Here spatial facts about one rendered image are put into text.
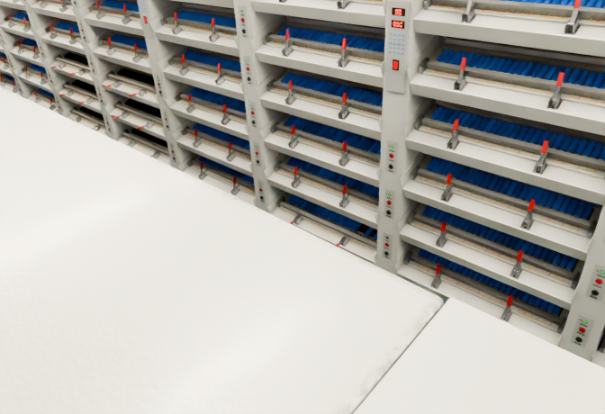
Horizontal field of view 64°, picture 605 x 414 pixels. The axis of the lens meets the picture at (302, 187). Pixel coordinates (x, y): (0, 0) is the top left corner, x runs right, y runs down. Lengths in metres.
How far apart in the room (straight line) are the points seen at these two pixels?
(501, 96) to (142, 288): 1.39
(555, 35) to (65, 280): 1.32
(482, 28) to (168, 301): 1.36
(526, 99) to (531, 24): 0.20
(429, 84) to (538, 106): 0.33
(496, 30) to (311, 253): 1.31
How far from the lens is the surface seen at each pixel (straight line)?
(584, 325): 1.76
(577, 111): 1.46
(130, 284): 0.17
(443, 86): 1.56
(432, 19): 1.53
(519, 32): 1.43
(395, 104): 1.65
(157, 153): 3.03
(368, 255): 2.06
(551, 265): 1.76
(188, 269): 0.17
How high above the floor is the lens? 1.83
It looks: 31 degrees down
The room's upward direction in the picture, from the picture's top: 3 degrees counter-clockwise
